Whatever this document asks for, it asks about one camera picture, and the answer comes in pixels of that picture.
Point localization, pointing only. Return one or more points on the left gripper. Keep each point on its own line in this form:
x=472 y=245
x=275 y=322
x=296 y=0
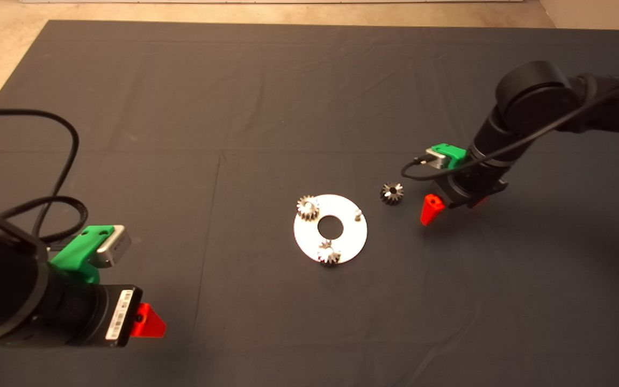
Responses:
x=110 y=312

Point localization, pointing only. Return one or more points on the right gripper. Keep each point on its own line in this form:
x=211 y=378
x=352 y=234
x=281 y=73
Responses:
x=470 y=185

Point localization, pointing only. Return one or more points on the steel planetary gear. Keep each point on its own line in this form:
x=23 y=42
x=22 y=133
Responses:
x=329 y=253
x=391 y=193
x=307 y=207

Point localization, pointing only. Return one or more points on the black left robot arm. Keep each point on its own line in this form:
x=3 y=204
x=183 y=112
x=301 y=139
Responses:
x=8 y=290

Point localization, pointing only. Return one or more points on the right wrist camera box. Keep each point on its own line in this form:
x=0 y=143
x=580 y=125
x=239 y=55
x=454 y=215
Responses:
x=437 y=159

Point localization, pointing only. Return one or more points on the left green camera mount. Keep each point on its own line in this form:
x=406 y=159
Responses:
x=78 y=252

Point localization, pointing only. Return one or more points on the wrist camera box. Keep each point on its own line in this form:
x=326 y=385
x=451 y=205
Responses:
x=437 y=159
x=116 y=247

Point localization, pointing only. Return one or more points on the round metal carrier plate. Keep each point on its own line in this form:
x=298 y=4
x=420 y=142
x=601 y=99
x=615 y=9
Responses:
x=352 y=242

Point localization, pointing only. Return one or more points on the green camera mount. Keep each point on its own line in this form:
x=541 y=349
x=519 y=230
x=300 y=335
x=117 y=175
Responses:
x=454 y=153
x=78 y=252

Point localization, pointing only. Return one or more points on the dark grey table cloth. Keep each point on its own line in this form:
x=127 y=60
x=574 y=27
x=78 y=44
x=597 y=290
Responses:
x=288 y=107

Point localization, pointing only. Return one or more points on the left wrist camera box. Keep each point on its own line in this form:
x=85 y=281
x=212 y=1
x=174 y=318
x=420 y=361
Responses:
x=116 y=247

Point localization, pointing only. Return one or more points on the right green camera mount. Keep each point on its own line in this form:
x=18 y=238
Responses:
x=454 y=153

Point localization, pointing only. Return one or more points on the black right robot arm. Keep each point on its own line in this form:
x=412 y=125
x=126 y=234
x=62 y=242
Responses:
x=530 y=97

